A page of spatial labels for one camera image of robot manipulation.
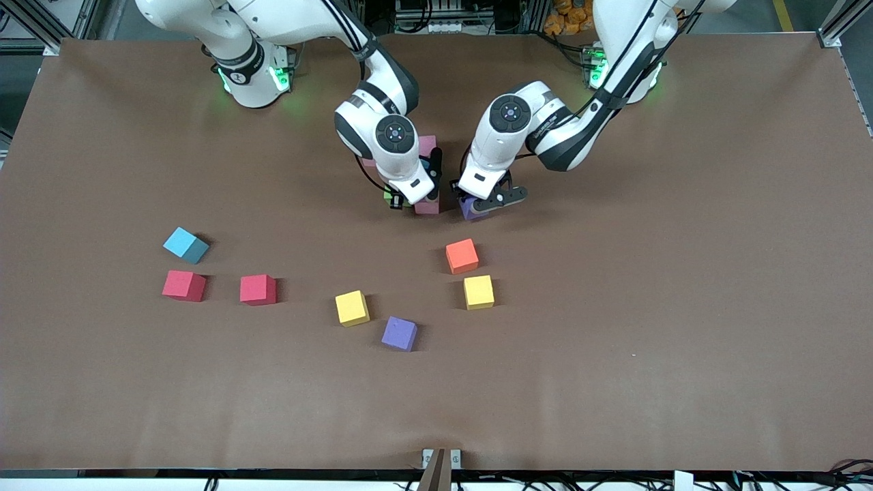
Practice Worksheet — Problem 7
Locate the metal equipment rack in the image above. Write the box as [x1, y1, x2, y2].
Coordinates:
[392, 0, 499, 35]

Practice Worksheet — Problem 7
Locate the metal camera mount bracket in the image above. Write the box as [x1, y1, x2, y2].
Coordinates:
[417, 447, 462, 491]

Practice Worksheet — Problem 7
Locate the orange foam block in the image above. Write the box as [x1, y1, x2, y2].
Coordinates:
[445, 238, 479, 275]

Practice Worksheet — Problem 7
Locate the black cable bundle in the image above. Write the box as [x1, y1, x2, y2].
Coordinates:
[805, 460, 873, 491]

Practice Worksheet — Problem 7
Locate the aluminium frame profile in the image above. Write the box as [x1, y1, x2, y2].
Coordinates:
[0, 0, 103, 57]
[817, 0, 873, 48]

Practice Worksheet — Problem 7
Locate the orange packets pile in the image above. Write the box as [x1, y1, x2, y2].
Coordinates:
[544, 0, 595, 36]

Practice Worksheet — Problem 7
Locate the light blue foam block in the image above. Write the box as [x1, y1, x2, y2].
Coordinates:
[163, 227, 210, 265]

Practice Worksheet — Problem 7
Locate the yellow foam block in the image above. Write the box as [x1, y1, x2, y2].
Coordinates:
[335, 291, 371, 327]
[464, 275, 495, 311]

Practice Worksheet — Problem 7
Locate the red foam block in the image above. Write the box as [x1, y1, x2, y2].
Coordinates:
[239, 274, 278, 306]
[162, 270, 207, 302]

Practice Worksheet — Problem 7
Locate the brown table cover sheet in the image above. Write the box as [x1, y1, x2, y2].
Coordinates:
[0, 33, 873, 473]

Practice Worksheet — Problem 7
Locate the purple foam block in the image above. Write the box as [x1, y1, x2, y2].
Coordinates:
[381, 316, 418, 353]
[458, 194, 490, 222]

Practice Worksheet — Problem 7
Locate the black right camera cable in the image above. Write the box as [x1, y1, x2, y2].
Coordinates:
[354, 155, 387, 198]

